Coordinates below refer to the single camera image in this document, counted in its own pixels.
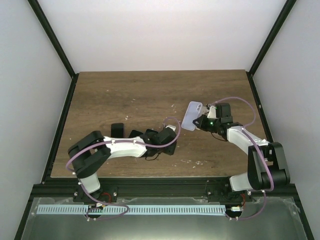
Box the lilac phone case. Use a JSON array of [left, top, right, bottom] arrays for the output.
[[181, 101, 203, 131]]

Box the light blue phone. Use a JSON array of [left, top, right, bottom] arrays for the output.
[[144, 128, 159, 137]]

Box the teal phone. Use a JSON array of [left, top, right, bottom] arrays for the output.
[[129, 130, 144, 139]]

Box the pink phone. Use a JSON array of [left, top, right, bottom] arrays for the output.
[[110, 123, 125, 138]]

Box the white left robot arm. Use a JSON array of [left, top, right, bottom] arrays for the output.
[[66, 125, 180, 202]]

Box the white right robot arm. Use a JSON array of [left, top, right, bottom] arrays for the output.
[[192, 102, 291, 202]]

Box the grey metal front plate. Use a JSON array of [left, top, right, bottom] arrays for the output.
[[22, 197, 307, 240]]

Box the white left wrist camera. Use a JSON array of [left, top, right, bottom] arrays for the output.
[[163, 124, 177, 132]]

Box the light blue slotted cable duct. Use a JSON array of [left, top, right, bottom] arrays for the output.
[[36, 204, 226, 216]]

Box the black right table edge rail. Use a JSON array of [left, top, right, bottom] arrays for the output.
[[246, 72, 315, 240]]

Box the black table edge rail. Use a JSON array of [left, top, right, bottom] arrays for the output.
[[14, 73, 79, 240], [246, 72, 315, 240]]

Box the black left table edge rail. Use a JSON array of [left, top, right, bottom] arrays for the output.
[[14, 73, 79, 240]]

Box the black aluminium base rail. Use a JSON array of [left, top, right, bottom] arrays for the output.
[[32, 174, 297, 205]]

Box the black right frame post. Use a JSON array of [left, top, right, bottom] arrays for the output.
[[248, 0, 297, 76]]

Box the black frame post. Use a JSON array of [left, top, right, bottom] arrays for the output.
[[248, 0, 297, 76], [27, 0, 76, 79]]

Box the black left frame post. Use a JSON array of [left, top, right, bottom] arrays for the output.
[[27, 0, 76, 79]]

